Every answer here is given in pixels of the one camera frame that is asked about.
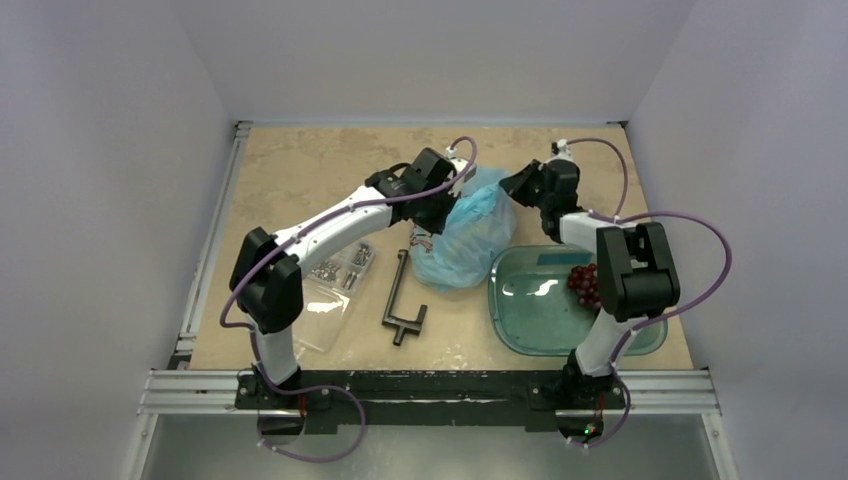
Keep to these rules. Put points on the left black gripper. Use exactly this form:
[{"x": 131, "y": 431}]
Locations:
[{"x": 436, "y": 226}]

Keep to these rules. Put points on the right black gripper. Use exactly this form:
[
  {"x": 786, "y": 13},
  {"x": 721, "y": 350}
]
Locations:
[{"x": 520, "y": 183}]

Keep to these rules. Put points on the blue plastic bag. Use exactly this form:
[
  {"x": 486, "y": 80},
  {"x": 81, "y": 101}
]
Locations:
[{"x": 478, "y": 229}]

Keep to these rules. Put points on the red fake grapes bunch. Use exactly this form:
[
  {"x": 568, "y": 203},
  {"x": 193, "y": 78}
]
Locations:
[{"x": 583, "y": 283}]

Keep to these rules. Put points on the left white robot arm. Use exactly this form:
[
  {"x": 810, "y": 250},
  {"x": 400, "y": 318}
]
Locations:
[{"x": 267, "y": 280}]

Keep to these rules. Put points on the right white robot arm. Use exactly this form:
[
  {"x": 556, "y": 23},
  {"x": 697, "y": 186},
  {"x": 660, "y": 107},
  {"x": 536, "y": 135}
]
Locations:
[{"x": 635, "y": 270}]

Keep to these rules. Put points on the teal plastic tray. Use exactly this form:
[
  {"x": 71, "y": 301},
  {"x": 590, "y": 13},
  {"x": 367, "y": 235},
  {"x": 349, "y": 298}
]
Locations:
[{"x": 533, "y": 311}]

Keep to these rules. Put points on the clear plastic screw box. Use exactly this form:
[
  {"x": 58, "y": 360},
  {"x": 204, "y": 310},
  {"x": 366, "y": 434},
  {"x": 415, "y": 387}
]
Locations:
[{"x": 329, "y": 294}]

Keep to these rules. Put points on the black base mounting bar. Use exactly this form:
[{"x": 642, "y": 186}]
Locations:
[{"x": 535, "y": 400}]

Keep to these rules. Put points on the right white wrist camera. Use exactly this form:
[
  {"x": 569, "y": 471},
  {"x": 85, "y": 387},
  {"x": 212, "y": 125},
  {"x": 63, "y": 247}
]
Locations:
[{"x": 561, "y": 150}]

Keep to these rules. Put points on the aluminium frame rail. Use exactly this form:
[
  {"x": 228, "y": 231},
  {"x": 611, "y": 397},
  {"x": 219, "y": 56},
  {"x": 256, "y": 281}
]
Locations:
[{"x": 199, "y": 392}]

